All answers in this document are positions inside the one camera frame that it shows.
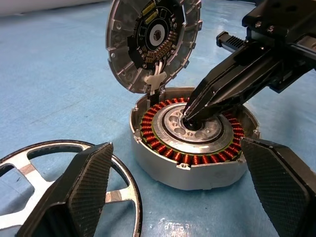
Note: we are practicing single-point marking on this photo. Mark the blue plastic table cover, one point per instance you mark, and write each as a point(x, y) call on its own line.
point(49, 86)

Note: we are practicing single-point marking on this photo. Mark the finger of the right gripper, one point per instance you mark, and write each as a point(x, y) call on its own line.
point(229, 74)
point(237, 97)

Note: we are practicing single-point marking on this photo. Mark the silver motor base copper windings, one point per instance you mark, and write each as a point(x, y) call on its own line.
point(172, 177)

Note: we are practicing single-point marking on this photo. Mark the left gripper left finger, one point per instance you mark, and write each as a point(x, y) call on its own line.
point(84, 192)

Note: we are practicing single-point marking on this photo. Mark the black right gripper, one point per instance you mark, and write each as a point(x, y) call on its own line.
point(291, 22)

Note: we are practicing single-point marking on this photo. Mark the silver motor lid circuit board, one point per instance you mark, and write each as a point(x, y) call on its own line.
point(118, 49)

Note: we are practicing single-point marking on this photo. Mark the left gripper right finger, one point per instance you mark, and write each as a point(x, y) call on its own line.
point(279, 185)

